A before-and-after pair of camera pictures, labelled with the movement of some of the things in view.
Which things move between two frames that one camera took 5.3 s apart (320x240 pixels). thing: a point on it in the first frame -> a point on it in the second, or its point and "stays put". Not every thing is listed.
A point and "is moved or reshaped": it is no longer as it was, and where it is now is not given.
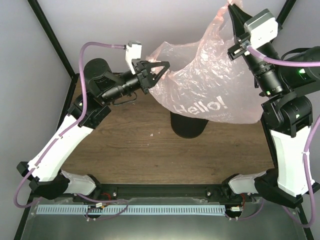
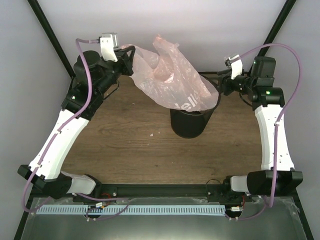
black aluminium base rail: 111,191 stays put
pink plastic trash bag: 203,81 is moved or reshaped
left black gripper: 145,76 -> 126,60
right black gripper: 239,18 -> 225,81
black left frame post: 51,36 stays put
